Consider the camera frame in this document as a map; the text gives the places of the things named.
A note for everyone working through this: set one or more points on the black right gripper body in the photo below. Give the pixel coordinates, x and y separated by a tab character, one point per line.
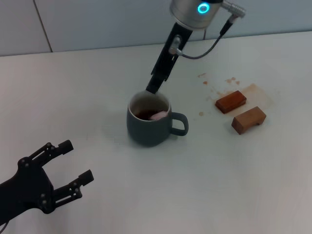
168	63

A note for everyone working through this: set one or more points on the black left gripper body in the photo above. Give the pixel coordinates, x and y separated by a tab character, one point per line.
26	190

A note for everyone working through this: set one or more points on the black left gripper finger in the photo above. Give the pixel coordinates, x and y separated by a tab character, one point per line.
64	146
85	178

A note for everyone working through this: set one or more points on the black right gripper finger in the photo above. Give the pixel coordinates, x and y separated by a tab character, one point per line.
156	86
151	85

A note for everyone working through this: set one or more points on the pink spoon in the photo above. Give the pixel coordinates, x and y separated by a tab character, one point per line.
158	116

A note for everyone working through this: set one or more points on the grey ceramic cup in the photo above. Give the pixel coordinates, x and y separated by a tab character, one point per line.
146	134

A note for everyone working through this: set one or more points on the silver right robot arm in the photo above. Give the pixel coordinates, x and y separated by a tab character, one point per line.
187	14

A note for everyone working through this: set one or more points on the reddish brown wooden block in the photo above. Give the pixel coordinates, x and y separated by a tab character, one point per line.
230	101

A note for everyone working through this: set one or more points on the brown liquid spill stain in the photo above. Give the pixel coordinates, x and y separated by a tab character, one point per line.
257	92

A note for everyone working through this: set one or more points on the light brown wooden block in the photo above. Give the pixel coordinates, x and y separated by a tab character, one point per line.
246	119

